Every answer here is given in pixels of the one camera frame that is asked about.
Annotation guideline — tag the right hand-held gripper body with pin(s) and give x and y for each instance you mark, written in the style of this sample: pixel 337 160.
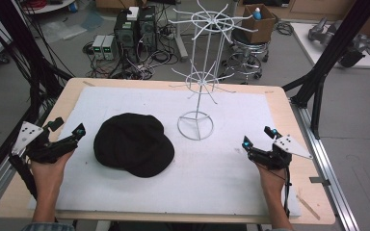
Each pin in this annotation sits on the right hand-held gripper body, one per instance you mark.
pixel 277 155

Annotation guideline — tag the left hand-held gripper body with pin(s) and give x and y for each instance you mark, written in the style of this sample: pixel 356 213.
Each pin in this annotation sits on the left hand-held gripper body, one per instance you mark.
pixel 29 134

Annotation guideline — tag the person's right hand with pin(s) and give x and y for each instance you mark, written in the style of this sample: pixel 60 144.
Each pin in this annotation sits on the person's right hand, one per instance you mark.
pixel 271 181

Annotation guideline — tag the person's left hand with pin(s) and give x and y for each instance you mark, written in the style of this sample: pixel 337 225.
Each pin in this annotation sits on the person's left hand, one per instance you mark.
pixel 47 173

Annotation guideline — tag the grey tape strip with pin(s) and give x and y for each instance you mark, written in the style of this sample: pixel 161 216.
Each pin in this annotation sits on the grey tape strip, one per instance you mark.
pixel 318 181

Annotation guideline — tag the white foam mat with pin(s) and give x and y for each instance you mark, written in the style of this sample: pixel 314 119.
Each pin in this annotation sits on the white foam mat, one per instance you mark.
pixel 205 179

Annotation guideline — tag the black cap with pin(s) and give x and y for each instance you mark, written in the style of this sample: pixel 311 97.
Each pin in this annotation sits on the black cap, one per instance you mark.
pixel 133 144

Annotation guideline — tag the wooden stick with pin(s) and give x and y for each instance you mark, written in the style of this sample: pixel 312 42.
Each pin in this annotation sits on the wooden stick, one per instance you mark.
pixel 308 207

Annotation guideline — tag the chrome rolling stool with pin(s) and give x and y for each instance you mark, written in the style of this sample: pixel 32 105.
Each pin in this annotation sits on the chrome rolling stool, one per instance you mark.
pixel 247 57

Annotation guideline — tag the grey power supply unit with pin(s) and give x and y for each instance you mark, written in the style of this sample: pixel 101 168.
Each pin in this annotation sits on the grey power supply unit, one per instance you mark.
pixel 98 46
pixel 110 47

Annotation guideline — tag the white floor board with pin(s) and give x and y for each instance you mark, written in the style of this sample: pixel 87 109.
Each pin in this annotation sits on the white floor board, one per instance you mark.
pixel 305 45

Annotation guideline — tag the denim sleeve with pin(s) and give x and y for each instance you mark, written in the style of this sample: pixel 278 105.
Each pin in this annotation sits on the denim sleeve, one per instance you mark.
pixel 48 226

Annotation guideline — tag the clear plastic sheet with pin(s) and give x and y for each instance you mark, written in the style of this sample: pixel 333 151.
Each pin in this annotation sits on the clear plastic sheet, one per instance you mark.
pixel 64 29

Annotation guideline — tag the brown cardboard box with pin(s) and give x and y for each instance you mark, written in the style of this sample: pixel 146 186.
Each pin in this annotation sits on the brown cardboard box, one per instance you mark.
pixel 263 30

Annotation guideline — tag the black computer tower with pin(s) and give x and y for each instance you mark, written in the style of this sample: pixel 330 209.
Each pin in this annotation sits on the black computer tower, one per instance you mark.
pixel 125 35
pixel 147 29

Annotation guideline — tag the round white table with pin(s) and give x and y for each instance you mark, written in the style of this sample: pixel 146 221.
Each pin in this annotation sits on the round white table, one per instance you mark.
pixel 49 6

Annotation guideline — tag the blue spray bottle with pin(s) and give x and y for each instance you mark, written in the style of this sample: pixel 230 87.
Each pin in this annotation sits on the blue spray bottle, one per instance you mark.
pixel 257 13

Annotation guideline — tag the white table leg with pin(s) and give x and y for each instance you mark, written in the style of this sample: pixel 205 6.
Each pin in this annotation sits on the white table leg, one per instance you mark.
pixel 181 41

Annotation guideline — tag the small white box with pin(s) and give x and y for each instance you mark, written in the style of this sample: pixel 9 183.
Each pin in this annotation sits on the small white box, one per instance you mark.
pixel 133 13

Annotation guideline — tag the black metal frame stand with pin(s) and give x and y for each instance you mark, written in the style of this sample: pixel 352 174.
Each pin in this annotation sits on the black metal frame stand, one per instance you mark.
pixel 327 57
pixel 16 41

